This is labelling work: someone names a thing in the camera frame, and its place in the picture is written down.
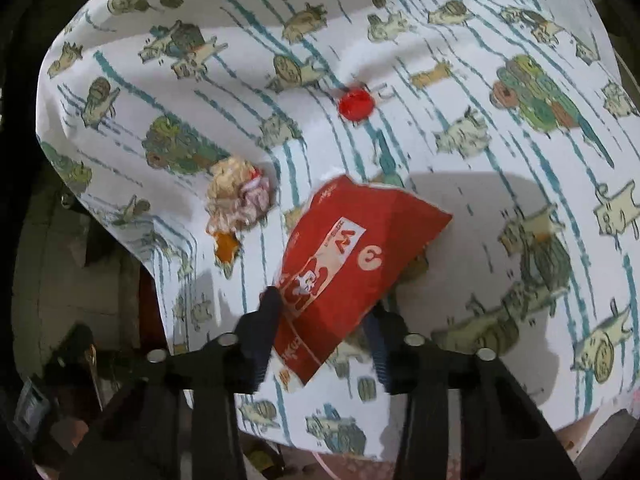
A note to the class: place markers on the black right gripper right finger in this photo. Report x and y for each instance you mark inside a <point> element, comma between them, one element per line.
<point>503,434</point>

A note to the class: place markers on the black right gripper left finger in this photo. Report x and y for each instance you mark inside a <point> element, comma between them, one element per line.
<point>175,416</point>

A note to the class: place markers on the red snack bag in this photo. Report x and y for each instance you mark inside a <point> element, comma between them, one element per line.
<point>348,248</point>

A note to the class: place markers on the beige paper wrapper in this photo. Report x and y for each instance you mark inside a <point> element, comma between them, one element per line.
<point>238,196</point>

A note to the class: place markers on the cat print white tablecloth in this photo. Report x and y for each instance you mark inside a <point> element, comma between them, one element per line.
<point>509,114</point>

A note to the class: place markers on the red bottle cap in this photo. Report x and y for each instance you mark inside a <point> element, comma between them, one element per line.
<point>356,105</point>

